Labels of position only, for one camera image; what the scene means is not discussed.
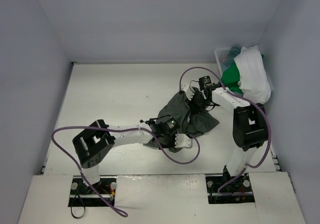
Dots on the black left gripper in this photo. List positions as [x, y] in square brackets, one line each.
[172, 139]

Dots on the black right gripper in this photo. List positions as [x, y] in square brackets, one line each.
[195, 98]

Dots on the grey t shirt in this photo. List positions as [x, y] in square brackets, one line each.
[176, 115]

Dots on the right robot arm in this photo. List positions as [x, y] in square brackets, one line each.
[250, 129]

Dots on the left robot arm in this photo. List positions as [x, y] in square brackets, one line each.
[93, 145]

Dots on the green t shirt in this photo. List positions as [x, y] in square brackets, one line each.
[230, 77]

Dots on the white laundry basket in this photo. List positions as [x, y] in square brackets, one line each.
[221, 54]

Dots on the white t shirt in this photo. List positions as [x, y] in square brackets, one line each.
[253, 80]

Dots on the light blue garment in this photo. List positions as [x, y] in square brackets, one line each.
[233, 52]

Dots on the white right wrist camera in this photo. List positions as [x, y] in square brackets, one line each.
[188, 91]

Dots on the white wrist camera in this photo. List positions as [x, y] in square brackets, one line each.
[183, 141]
[188, 91]

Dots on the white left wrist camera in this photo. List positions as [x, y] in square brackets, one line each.
[183, 141]

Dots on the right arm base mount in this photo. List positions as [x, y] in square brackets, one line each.
[237, 192]

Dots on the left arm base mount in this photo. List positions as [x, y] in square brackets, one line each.
[81, 195]

